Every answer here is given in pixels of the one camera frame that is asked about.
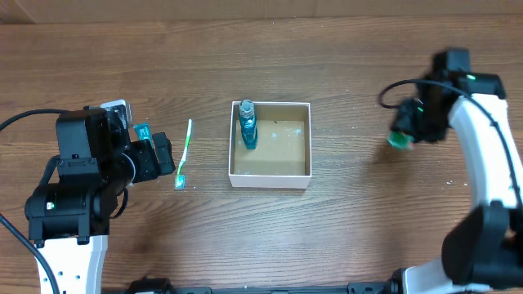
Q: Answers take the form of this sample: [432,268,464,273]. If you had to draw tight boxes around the white open cardboard box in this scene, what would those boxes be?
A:
[228,101,312,189]

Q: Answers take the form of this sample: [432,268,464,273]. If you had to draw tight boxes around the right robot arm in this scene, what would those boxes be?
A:
[382,47,522,293]

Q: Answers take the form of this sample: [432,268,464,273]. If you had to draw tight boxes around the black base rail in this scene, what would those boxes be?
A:
[101,277,390,294]

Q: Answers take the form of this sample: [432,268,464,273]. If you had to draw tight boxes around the green white toothbrush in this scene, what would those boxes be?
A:
[175,118,193,190]

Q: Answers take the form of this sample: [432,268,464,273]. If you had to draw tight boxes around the green white soap bar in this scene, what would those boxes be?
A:
[387,131,414,150]

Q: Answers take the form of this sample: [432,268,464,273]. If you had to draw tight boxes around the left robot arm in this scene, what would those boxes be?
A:
[25,108,175,293]

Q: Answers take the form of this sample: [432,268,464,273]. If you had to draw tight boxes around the red green toothpaste tube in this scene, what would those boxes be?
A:
[133,122,152,141]

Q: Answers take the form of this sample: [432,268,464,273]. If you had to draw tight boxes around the blue mouthwash bottle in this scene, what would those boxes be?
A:
[239,100,258,149]

